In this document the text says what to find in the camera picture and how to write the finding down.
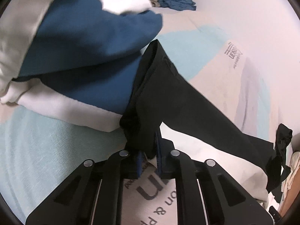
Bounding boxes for wooden headboard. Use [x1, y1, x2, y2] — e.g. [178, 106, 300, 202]
[279, 171, 299, 216]

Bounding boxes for striped bed sheet mattress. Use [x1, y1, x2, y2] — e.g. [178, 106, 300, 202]
[1, 7, 299, 224]

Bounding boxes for blue and white folded garment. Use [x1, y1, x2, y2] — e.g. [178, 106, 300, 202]
[1, 0, 163, 132]

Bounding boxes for beige jacket near headboard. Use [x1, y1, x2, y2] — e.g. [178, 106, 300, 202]
[281, 151, 300, 196]

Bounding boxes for white and black jacket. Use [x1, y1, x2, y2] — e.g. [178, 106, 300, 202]
[120, 40, 292, 201]

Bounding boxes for blue crumpled clothes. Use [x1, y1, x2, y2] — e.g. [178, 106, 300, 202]
[158, 0, 196, 11]

